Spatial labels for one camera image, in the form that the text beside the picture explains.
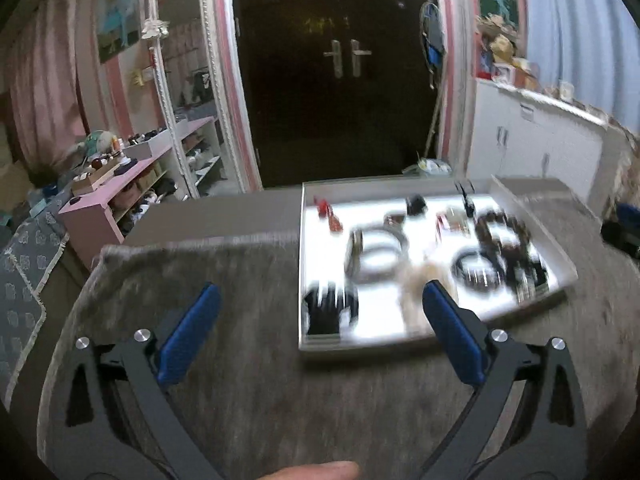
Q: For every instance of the pink curtain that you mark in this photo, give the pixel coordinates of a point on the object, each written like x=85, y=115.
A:
x=45, y=85

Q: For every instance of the white ornate framed mirror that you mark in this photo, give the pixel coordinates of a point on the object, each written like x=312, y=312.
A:
x=190, y=60

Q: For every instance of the white tray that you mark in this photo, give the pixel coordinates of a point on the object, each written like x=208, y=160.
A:
x=380, y=327

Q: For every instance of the small black trinket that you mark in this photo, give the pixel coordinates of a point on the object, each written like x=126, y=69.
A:
x=415, y=205

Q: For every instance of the green white plush toy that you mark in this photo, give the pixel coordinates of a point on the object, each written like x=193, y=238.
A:
x=100, y=141

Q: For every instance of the silver bangle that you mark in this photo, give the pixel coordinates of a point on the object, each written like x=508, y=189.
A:
x=400, y=240

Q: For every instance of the small brown trinket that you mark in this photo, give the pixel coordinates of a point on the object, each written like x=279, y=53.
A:
x=395, y=220

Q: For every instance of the red white trinket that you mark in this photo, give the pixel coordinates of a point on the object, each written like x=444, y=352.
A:
x=452, y=222

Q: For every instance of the blue patterned floor rug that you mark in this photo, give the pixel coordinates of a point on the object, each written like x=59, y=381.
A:
x=20, y=285

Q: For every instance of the leaning pole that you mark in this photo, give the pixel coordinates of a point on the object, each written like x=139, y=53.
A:
x=434, y=125

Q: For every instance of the blue curtain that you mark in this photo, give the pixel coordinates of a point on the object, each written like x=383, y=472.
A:
x=585, y=35

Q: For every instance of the dark double door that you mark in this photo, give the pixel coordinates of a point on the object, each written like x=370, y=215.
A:
x=300, y=110

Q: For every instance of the grey shaggy mat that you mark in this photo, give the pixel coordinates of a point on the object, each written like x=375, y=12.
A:
x=250, y=335

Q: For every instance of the black bangle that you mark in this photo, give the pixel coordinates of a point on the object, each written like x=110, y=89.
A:
x=457, y=270

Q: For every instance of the person's left hand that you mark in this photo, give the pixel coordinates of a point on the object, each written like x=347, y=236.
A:
x=320, y=472

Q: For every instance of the teal wall poster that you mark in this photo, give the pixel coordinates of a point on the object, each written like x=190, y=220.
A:
x=117, y=20

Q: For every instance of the floral cloth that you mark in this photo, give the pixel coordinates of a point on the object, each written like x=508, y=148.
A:
x=627, y=170

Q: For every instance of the yellow plush toy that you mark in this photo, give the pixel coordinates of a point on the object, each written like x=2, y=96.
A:
x=502, y=47

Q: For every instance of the pink shelf unit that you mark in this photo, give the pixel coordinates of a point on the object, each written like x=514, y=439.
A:
x=100, y=200

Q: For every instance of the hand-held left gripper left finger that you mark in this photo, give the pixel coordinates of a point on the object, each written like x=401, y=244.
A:
x=187, y=335

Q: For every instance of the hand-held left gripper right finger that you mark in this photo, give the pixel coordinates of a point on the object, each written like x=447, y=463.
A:
x=455, y=335

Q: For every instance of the dark object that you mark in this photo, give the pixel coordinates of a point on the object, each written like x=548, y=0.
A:
x=622, y=232

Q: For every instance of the white cabinet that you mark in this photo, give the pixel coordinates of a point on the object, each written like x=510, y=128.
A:
x=565, y=145

